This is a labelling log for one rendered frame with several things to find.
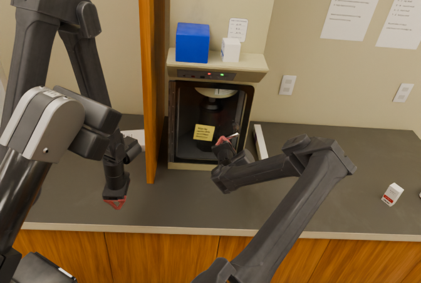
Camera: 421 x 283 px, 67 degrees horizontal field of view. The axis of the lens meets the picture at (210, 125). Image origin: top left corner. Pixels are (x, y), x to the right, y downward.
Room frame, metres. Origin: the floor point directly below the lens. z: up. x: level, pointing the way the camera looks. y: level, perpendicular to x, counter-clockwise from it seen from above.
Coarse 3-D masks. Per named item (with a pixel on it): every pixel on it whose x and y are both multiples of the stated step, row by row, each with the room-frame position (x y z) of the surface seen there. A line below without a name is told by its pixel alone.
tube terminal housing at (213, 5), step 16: (176, 0) 1.00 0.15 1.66; (192, 0) 1.01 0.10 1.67; (208, 0) 1.01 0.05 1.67; (224, 0) 1.02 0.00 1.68; (240, 0) 1.02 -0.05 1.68; (256, 0) 1.03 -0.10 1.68; (272, 0) 1.03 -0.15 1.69; (176, 16) 1.00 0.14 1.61; (192, 16) 1.01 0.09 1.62; (208, 16) 1.01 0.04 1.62; (224, 16) 1.02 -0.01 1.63; (240, 16) 1.02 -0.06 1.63; (256, 16) 1.03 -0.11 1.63; (224, 32) 1.02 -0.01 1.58; (256, 32) 1.03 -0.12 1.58; (256, 48) 1.03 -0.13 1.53; (192, 80) 1.01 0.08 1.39; (208, 80) 1.01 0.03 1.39
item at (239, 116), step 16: (176, 80) 1.00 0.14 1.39; (176, 96) 0.99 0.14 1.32; (192, 96) 1.00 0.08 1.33; (208, 96) 1.00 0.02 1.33; (224, 96) 1.01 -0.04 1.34; (240, 96) 1.01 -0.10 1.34; (176, 112) 0.99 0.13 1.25; (192, 112) 1.00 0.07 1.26; (208, 112) 1.00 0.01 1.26; (224, 112) 1.01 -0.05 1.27; (240, 112) 1.01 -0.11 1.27; (176, 128) 0.99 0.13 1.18; (192, 128) 1.00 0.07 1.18; (224, 128) 1.01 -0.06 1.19; (240, 128) 1.01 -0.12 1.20; (176, 144) 0.99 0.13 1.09; (192, 144) 1.00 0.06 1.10; (208, 144) 1.00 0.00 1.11; (240, 144) 1.01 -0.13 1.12; (176, 160) 0.99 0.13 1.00; (192, 160) 1.00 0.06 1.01; (208, 160) 1.00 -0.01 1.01
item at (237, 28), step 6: (234, 18) 1.02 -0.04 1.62; (240, 18) 1.02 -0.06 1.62; (234, 24) 1.02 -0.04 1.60; (240, 24) 1.02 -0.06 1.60; (246, 24) 1.02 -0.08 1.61; (228, 30) 1.02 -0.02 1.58; (234, 30) 1.02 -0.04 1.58; (240, 30) 1.02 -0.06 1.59; (246, 30) 1.02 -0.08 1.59; (228, 36) 1.02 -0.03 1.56; (234, 36) 1.02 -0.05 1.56; (240, 36) 1.02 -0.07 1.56; (240, 42) 1.02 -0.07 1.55
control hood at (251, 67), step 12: (168, 60) 0.90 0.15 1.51; (216, 60) 0.94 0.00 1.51; (240, 60) 0.96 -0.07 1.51; (252, 60) 0.97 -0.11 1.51; (264, 60) 0.98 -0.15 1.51; (168, 72) 0.95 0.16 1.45; (228, 72) 0.92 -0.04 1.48; (240, 72) 0.92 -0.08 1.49; (252, 72) 0.92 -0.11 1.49; (264, 72) 0.92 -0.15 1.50
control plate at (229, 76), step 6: (180, 72) 0.93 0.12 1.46; (186, 72) 0.93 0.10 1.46; (192, 72) 0.93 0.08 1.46; (198, 72) 0.93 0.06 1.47; (204, 72) 0.93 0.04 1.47; (210, 72) 0.93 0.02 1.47; (216, 72) 0.92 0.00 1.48; (198, 78) 0.98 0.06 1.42; (204, 78) 0.98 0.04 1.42; (216, 78) 0.97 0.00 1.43; (222, 78) 0.97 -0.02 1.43; (228, 78) 0.97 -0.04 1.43
